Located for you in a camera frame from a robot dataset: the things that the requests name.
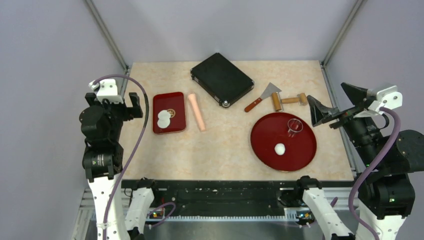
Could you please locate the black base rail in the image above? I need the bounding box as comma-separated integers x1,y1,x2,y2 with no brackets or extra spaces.
120,179,355,218

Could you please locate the round red tray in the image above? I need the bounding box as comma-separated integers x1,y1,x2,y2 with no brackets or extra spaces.
249,112,317,172

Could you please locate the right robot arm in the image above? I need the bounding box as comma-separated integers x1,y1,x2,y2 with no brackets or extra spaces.
293,82,424,240

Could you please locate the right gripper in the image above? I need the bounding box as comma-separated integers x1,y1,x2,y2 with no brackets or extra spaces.
306,80,383,167

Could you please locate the white dough ball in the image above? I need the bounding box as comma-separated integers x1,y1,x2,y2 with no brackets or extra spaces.
274,143,286,156

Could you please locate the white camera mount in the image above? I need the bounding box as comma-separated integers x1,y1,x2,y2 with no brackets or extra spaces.
88,78,124,104
354,83,403,118

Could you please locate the red rectangular tray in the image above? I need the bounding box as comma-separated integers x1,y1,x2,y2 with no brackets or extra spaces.
152,92,187,135

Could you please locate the lower white dumpling wrapper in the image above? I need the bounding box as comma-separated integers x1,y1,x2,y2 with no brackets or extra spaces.
157,117,171,129

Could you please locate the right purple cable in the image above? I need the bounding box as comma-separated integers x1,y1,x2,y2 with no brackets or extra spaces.
347,106,402,240

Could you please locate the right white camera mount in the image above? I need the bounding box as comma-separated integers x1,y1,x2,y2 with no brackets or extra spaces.
354,83,403,118

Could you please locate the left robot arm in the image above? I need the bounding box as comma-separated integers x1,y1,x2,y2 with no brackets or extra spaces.
78,92,149,240

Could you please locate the wooden double-ended roller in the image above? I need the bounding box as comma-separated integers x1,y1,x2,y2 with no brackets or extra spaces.
271,92,308,112

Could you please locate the pink plastic cylinder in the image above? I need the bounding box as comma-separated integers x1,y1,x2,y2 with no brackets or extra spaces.
187,93,206,132

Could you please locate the black case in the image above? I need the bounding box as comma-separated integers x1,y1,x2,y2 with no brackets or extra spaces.
190,52,255,108

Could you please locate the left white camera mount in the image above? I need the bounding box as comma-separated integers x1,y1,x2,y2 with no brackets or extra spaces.
88,78,124,104

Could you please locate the metal scraper wooden handle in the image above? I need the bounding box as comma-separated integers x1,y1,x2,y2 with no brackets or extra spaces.
244,82,282,113

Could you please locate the clear glass cup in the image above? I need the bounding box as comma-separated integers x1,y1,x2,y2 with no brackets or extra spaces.
287,118,304,138

